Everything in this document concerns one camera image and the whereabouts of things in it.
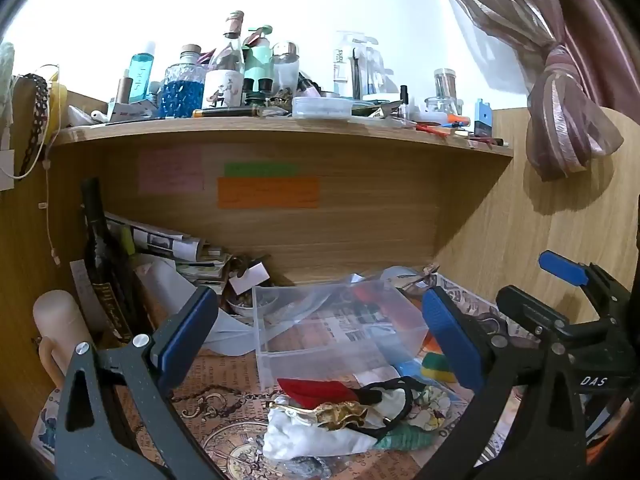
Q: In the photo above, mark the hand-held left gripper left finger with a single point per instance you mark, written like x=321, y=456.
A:
x=187, y=330

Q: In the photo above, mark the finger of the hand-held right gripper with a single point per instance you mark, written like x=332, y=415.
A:
x=562, y=267
x=530, y=305

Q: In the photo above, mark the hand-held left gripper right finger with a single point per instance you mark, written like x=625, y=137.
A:
x=452, y=340

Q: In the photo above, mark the black hair band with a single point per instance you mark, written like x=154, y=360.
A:
x=400, y=385

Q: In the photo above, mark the clear plastic storage box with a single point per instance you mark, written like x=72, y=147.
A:
x=345, y=325

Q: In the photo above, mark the gold scrunchie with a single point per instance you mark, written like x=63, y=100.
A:
x=340, y=415

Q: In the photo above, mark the white cloth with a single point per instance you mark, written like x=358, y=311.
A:
x=310, y=437

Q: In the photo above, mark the yellow green red sponge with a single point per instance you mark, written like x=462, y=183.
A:
x=436, y=366

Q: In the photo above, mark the floral fabric piece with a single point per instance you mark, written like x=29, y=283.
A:
x=434, y=405

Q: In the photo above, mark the stack of newspapers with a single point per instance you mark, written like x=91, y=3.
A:
x=170, y=252

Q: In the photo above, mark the small white card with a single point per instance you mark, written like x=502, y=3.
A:
x=248, y=278

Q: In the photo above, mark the printed map table cover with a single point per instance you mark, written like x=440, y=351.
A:
x=225, y=410

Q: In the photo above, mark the dark wine bottle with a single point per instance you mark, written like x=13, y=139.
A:
x=102, y=260

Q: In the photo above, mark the green scrunchie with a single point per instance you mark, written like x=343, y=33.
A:
x=402, y=440

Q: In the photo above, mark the beige cylinder bottle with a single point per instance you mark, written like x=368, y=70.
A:
x=60, y=325

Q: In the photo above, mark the orange sticky note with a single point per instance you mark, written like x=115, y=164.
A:
x=268, y=193

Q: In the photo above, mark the pink sticky note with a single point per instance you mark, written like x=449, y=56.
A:
x=171, y=171

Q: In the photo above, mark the small blue box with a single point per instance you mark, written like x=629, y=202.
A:
x=483, y=117

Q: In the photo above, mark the green sticky note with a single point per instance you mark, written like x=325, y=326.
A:
x=261, y=170

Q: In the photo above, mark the pink curtain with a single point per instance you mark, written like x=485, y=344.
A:
x=565, y=60

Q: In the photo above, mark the wooden shelf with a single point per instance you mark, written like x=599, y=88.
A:
x=280, y=137

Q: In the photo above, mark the glass jar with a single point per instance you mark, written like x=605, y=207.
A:
x=445, y=87

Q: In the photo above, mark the glass bottle with blue beads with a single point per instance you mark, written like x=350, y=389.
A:
x=181, y=92

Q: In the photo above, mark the flat clear plastic case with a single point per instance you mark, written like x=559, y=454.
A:
x=322, y=107

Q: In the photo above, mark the tall blue liquid bottle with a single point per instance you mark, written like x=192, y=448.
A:
x=141, y=72

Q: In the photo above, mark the clear labelled glass bottle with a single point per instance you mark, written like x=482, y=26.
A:
x=225, y=70

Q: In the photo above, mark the mint green pump bottle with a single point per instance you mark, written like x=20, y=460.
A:
x=258, y=62

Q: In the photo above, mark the clear jar with silver lid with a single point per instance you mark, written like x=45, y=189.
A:
x=286, y=67

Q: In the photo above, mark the clear pump bottle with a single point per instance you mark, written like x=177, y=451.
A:
x=347, y=67

